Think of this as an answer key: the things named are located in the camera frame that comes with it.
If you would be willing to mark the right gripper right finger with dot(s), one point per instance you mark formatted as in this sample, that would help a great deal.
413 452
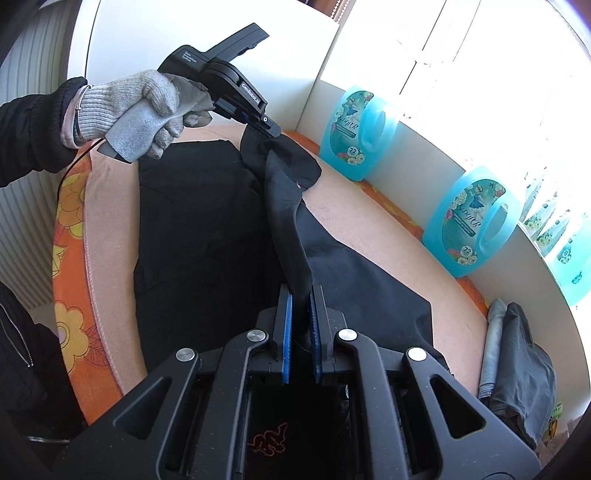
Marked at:
325 325

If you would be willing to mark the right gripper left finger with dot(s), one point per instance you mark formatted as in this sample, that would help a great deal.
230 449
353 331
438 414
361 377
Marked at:
281 338

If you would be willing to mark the black pants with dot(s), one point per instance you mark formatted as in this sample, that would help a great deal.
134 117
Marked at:
223 226

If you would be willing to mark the black sleeved left forearm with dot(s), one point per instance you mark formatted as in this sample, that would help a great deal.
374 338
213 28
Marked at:
31 128

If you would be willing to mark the grey gloved left hand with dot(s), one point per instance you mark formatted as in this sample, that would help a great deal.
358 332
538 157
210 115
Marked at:
95 109

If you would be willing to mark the blue detergent bottle far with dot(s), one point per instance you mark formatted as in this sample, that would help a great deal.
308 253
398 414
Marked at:
359 133

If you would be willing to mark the blue detergent bottle middle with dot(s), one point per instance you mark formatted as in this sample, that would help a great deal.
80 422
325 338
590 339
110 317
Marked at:
473 221

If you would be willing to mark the white radiator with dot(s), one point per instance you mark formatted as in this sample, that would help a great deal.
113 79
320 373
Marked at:
35 64

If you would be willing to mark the folded dark grey garment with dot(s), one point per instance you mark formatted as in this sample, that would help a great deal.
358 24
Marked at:
525 392

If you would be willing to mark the blue detergent bottle near window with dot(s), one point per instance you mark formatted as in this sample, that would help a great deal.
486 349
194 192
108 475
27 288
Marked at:
570 264

